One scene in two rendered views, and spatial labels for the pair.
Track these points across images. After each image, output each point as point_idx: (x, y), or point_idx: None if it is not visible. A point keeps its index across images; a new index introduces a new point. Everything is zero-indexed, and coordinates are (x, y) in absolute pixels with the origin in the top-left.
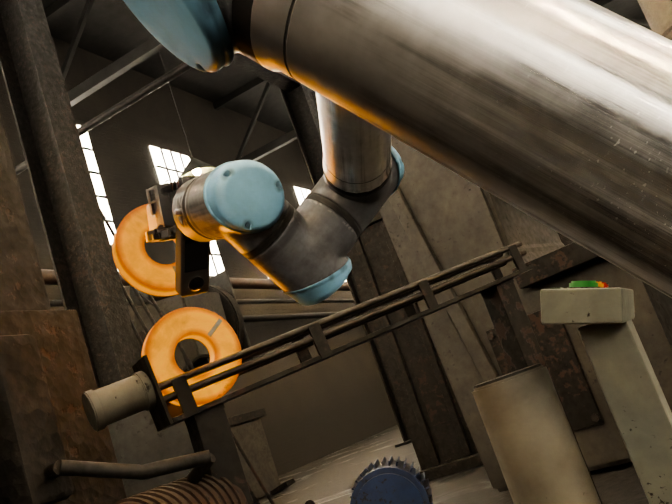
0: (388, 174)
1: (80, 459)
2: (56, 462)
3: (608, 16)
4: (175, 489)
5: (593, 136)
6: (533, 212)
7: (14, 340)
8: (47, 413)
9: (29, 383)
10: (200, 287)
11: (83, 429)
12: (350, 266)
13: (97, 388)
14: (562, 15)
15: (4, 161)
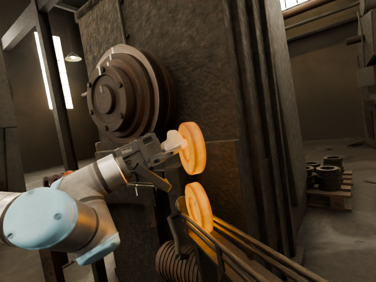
0: (6, 245)
1: (224, 205)
2: (168, 216)
3: None
4: (174, 255)
5: None
6: None
7: (169, 169)
8: (178, 196)
9: (173, 185)
10: (160, 190)
11: (228, 194)
12: (79, 262)
13: (239, 179)
14: None
15: (223, 59)
